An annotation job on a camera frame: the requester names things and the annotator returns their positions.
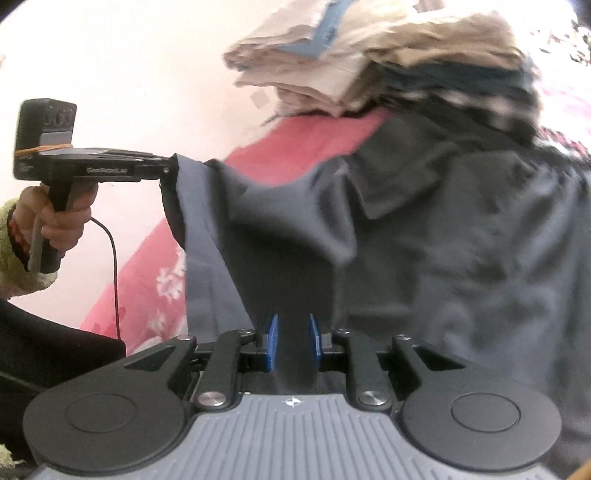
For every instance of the pile of white folded clothes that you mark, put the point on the pile of white folded clothes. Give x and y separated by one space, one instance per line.
286 69

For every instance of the black pants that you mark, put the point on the black pants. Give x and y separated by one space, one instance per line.
415 230

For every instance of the light blue folded cloth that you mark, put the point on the light blue folded cloth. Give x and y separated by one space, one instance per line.
323 27

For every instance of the person's left hand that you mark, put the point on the person's left hand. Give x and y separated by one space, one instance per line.
69 226

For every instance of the red floral blanket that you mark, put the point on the red floral blanket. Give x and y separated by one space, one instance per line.
152 258

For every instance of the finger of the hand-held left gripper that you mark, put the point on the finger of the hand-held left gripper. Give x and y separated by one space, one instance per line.
161 168

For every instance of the beige folded clothes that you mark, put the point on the beige folded clothes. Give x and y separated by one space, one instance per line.
438 41

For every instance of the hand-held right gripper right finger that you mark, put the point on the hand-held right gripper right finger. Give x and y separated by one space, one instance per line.
315 344

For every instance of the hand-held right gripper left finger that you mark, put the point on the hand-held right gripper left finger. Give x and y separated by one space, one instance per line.
272 344

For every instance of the dark blue folded jeans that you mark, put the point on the dark blue folded jeans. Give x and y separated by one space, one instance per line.
461 74

